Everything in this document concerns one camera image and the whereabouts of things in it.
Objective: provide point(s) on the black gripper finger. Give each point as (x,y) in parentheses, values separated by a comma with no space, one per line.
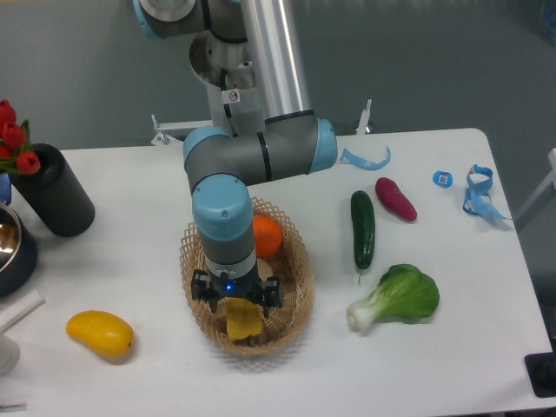
(269,295)
(203,290)

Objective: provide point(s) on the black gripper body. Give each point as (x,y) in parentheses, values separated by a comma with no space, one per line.
(246,286)

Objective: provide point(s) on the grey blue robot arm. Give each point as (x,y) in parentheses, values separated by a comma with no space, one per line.
(220,165)

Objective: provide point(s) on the woven wicker basket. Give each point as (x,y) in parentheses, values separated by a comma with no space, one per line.
(291,263)

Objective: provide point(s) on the beige steamed bun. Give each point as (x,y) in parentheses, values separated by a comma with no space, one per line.
(265,271)

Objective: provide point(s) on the orange fruit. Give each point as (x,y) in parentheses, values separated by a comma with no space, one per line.
(268,236)

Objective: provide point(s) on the yellow mango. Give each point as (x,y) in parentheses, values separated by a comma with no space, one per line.
(102,332)

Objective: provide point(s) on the green cucumber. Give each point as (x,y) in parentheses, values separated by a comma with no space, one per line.
(363,225)

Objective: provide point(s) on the green bok choy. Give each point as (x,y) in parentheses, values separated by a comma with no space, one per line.
(403,292)

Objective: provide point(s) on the blue paper strip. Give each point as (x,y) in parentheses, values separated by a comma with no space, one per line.
(359,162)

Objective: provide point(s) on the purple sweet potato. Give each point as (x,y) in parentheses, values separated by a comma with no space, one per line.
(394,200)

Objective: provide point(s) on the black cylindrical vase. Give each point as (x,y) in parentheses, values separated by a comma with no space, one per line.
(55,193)

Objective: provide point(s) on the steel bowl black rim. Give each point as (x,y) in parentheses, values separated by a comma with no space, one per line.
(18,252)

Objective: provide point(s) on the white stand object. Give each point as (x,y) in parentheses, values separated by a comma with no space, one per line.
(12,312)

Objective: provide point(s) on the red tulip flowers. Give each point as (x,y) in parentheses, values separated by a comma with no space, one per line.
(17,154)

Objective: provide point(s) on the black device at edge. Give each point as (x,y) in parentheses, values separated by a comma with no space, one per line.
(541,372)

